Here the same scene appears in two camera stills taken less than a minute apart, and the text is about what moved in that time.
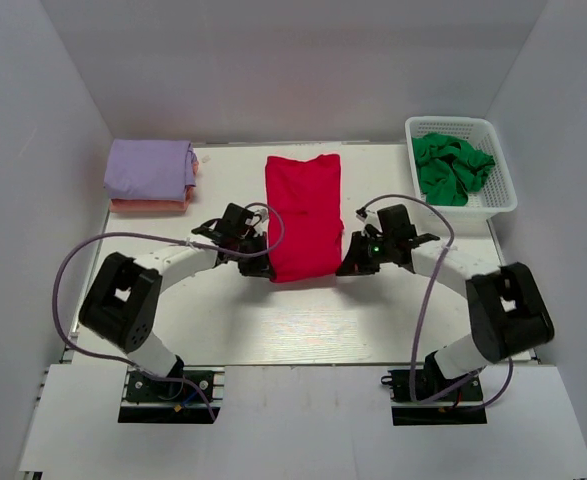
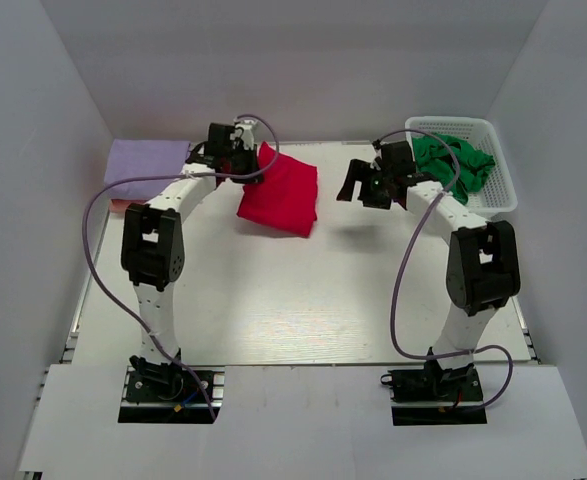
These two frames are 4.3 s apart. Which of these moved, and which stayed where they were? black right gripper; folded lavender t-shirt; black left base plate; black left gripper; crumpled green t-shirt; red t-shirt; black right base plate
Moved: red t-shirt; black right gripper; black left gripper
Stayed: folded lavender t-shirt; black right base plate; crumpled green t-shirt; black left base plate
